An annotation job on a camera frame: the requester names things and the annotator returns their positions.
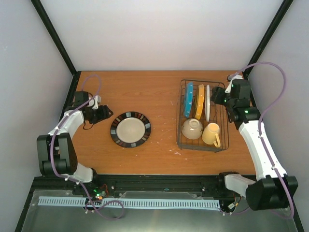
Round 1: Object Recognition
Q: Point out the white blue striped plate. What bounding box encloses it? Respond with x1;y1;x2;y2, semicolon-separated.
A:
205;85;211;122

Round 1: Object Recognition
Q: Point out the orange polka dot plate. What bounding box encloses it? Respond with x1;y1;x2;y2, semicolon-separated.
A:
193;84;205;120

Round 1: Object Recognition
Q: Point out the black striped plate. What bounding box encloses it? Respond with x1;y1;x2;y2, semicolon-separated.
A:
110;111;152;148

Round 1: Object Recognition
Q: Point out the teal polka dot plate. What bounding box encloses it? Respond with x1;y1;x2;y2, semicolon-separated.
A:
183;82;194;118

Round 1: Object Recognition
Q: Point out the yellow ceramic mug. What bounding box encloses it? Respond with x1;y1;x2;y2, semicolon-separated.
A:
202;123;221;148

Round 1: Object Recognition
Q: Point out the cream ceramic bowl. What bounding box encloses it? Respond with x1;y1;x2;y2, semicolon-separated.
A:
182;118;203;140

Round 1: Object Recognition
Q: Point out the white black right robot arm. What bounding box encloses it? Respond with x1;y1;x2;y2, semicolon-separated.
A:
211;75;298;215

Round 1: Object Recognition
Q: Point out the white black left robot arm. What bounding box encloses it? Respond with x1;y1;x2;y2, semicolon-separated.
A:
37;91;113;195

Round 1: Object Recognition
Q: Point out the metal floor plate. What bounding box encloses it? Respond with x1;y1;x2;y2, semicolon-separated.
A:
22;190;303;232

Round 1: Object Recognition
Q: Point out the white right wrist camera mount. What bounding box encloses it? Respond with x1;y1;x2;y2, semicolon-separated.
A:
225;74;243;94

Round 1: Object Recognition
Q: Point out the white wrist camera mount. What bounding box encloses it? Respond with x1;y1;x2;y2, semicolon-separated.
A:
225;74;243;94
88;95;101;109

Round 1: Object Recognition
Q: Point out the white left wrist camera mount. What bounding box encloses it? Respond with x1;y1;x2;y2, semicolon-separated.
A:
88;95;101;109

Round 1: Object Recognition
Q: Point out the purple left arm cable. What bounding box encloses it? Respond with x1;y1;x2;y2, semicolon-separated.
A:
50;74;125;220

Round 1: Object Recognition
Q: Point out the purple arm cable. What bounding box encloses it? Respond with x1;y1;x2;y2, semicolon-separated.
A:
50;74;125;220
221;62;295;219

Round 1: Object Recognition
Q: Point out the dark wire dish rack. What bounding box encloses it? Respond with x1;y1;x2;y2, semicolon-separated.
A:
176;79;229;152

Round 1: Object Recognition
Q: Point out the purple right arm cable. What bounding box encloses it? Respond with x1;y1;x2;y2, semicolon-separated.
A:
221;62;295;219

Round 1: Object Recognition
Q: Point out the black aluminium frame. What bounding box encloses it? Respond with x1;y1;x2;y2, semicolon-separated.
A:
15;0;293;232

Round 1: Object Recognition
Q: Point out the white slotted cable duct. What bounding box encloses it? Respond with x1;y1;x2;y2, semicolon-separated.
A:
37;196;220;211

